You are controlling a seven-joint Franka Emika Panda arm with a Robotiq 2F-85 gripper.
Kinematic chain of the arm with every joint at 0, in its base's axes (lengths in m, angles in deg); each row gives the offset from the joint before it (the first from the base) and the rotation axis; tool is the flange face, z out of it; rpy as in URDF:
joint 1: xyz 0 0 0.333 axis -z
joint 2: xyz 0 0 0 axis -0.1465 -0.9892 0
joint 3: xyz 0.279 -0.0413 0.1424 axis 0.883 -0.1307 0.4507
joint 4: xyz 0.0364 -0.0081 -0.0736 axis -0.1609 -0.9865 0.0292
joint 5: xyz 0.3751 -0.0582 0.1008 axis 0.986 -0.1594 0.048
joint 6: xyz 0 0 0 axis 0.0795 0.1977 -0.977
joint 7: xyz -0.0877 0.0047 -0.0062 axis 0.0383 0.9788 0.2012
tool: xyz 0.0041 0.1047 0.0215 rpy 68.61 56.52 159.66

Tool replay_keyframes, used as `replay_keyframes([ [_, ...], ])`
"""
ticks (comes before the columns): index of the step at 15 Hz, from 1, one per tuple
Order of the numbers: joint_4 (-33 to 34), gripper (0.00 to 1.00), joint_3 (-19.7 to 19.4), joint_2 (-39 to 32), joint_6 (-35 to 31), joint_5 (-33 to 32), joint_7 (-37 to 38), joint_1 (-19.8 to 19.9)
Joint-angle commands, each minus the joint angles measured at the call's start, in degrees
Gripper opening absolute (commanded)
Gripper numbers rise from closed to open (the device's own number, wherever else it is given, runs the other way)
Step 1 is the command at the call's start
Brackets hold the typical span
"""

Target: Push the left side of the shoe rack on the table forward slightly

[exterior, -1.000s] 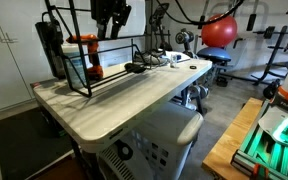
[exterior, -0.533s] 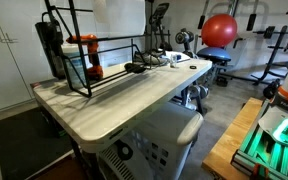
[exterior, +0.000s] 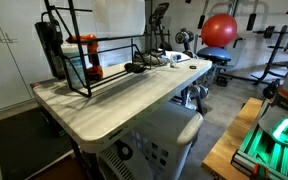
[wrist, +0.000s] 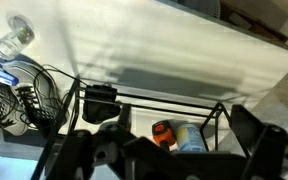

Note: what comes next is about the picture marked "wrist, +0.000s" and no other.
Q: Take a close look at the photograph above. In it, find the white wipes canister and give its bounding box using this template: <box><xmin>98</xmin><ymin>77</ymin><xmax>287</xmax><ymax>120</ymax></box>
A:
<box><xmin>175</xmin><ymin>123</ymin><xmax>207</xmax><ymax>153</ymax></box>

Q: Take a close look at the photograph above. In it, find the black metal shoe rack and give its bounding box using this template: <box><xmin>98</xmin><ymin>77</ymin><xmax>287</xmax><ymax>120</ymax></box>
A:
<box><xmin>30</xmin><ymin>74</ymin><xmax>252</xmax><ymax>180</ymax></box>

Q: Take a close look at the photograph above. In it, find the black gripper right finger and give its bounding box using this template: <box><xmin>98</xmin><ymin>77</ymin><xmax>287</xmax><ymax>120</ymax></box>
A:
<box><xmin>230</xmin><ymin>104</ymin><xmax>288</xmax><ymax>180</ymax></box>

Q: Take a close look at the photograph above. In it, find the black boxy device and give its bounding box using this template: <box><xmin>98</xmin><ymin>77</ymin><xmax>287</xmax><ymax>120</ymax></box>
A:
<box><xmin>81</xmin><ymin>84</ymin><xmax>122</xmax><ymax>125</ymax></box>

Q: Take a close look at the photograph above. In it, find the orange and black tool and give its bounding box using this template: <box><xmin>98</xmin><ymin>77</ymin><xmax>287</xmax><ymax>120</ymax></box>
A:
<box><xmin>151</xmin><ymin>119</ymin><xmax>177</xmax><ymax>152</ymax></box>

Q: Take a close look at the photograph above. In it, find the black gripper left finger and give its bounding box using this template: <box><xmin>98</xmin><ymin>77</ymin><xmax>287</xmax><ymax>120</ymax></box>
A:
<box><xmin>44</xmin><ymin>103</ymin><xmax>186</xmax><ymax>180</ymax></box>

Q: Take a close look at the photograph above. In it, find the clear glass jar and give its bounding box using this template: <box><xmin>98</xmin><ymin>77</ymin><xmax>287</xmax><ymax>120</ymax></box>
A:
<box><xmin>0</xmin><ymin>15</ymin><xmax>36</xmax><ymax>62</ymax></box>

